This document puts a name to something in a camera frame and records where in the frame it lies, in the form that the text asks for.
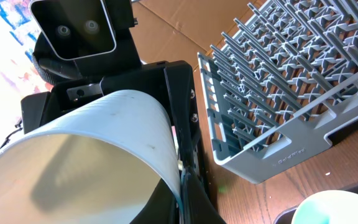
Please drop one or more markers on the light blue bowl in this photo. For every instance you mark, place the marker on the light blue bowl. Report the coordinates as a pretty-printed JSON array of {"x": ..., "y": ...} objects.
[{"x": 328, "y": 207}]

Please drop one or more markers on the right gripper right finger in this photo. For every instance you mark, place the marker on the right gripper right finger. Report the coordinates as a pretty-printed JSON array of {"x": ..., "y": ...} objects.
[{"x": 197, "y": 208}]

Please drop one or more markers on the cardboard box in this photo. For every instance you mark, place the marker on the cardboard box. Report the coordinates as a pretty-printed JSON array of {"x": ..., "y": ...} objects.
[{"x": 174, "y": 30}]

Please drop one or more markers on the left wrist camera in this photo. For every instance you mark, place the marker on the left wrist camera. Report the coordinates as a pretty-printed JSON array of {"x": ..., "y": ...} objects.
[{"x": 75, "y": 28}]

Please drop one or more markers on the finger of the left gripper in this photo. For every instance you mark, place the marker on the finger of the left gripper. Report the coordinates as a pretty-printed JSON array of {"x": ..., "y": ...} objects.
[{"x": 181, "y": 92}]

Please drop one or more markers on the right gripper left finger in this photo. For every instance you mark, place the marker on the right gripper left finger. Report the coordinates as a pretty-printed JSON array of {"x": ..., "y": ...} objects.
[{"x": 161, "y": 207}]

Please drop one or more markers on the white paper cup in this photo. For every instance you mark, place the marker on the white paper cup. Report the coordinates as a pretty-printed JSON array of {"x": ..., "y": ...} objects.
[{"x": 97, "y": 164}]

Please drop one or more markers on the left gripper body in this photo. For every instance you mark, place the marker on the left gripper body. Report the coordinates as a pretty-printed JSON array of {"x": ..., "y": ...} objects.
[{"x": 78, "y": 82}]

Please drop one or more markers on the grey dishwasher rack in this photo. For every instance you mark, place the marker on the grey dishwasher rack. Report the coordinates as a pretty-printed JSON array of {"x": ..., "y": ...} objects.
[{"x": 279, "y": 87}]

